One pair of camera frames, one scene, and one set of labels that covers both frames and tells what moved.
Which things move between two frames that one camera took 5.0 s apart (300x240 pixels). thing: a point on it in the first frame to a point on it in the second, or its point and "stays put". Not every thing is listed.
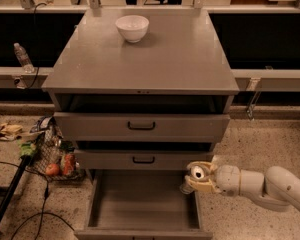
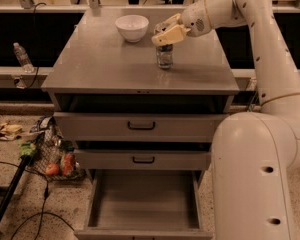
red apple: (52, 169) stays put
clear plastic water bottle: (23, 58) stays put
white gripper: (228, 179) to (193, 18)
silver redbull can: (197, 172) to (164, 56)
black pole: (13, 183) stays put
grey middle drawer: (139, 159) stays put
